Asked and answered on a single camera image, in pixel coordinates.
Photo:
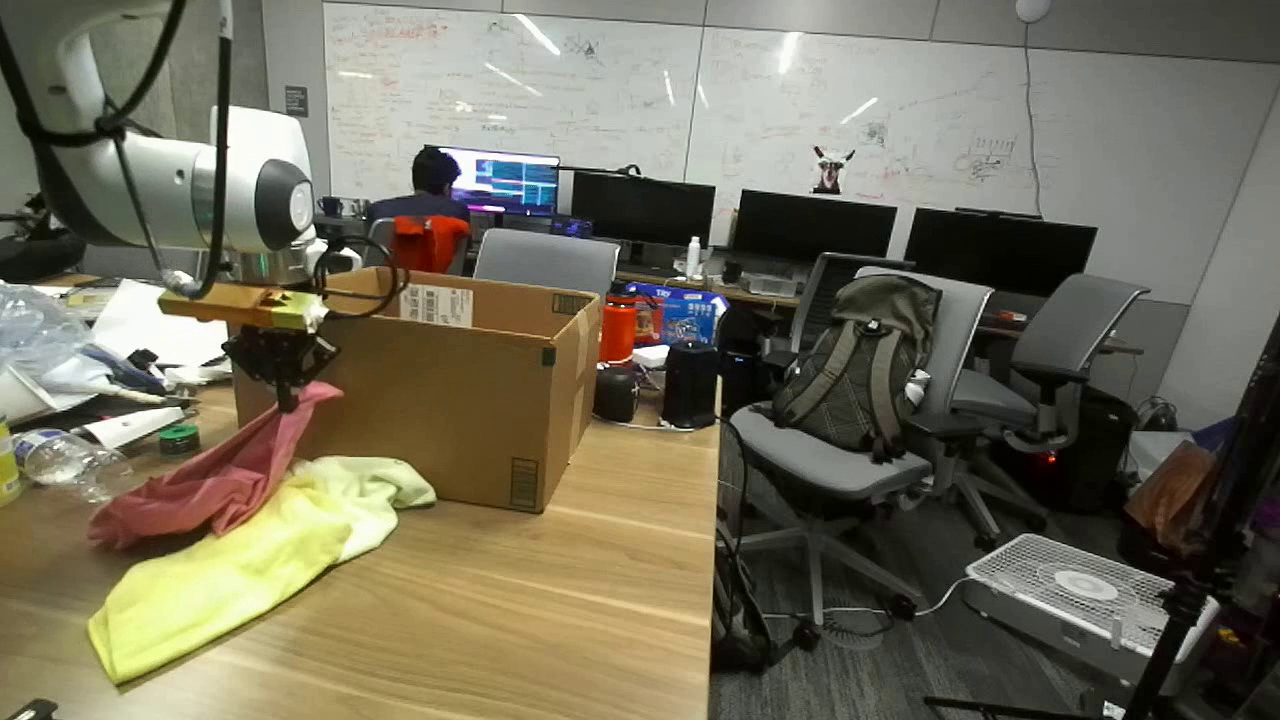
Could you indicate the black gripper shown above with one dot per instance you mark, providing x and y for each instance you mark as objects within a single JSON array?
[{"x": 283, "y": 356}]

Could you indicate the pink cloth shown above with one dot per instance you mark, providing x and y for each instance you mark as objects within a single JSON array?
[{"x": 213, "y": 484}]

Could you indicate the yellow green cloth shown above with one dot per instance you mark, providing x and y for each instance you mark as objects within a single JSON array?
[{"x": 213, "y": 595}]

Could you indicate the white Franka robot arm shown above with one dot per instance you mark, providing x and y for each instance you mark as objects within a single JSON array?
[{"x": 146, "y": 184}]

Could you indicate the brown cardboard box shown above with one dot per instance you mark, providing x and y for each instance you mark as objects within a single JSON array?
[{"x": 425, "y": 402}]

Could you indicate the blue printed box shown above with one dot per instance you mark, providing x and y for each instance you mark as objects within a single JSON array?
[{"x": 686, "y": 319}]

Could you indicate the flat paper sheets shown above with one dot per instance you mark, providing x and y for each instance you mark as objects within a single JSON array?
[{"x": 142, "y": 335}]

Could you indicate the orange red jacket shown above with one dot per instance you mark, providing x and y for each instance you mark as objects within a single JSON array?
[{"x": 425, "y": 242}]

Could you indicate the clear plastic water bottle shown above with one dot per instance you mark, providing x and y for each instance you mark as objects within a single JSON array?
[{"x": 55, "y": 459}]

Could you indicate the crumpled whitish plastic bag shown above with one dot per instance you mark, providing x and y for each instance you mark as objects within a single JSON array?
[{"x": 33, "y": 335}]

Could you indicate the person in dark shirt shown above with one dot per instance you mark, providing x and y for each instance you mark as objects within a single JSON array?
[{"x": 433, "y": 168}]

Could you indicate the black bag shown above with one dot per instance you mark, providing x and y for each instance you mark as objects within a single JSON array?
[{"x": 33, "y": 254}]

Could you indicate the grey padded chair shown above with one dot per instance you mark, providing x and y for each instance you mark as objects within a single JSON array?
[{"x": 545, "y": 263}]

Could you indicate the lit blue purple monitor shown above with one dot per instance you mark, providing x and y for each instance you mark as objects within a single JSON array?
[{"x": 513, "y": 181}]

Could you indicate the laptop with purple screen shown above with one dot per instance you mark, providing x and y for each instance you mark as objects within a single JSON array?
[{"x": 557, "y": 225}]

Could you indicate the orange red container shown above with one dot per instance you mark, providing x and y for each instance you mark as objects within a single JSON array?
[{"x": 618, "y": 329}]

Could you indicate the black cylinder cup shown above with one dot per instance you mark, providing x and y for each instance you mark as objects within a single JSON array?
[{"x": 688, "y": 385}]

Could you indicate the small white bottle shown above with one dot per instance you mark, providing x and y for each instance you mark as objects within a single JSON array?
[{"x": 695, "y": 257}]

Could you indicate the light grey office chair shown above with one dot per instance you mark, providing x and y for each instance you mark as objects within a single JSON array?
[{"x": 813, "y": 463}]

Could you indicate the olive grey backpack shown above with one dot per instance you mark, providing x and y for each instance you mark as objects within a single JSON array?
[{"x": 853, "y": 374}]

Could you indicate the small llama figurine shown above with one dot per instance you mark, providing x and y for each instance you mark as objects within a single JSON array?
[{"x": 833, "y": 168}]

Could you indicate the grey mesh office chair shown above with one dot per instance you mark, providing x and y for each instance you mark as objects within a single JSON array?
[{"x": 1082, "y": 326}]

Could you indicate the black desktop tower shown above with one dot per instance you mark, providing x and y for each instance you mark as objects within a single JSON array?
[{"x": 1102, "y": 463}]

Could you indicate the white plastic case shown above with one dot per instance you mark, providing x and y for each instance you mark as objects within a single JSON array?
[{"x": 1082, "y": 601}]

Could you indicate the brown bag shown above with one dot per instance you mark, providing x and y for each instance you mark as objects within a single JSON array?
[{"x": 1172, "y": 484}]

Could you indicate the yellow green wrist camera bar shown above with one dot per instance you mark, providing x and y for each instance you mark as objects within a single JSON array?
[{"x": 243, "y": 305}]

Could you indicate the dark wall sign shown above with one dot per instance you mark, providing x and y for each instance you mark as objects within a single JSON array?
[{"x": 299, "y": 100}]

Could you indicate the white wall whiteboard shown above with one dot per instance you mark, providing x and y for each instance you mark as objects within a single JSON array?
[{"x": 800, "y": 105}]

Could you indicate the white round wall dome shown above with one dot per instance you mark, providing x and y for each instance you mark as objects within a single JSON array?
[{"x": 1030, "y": 5}]

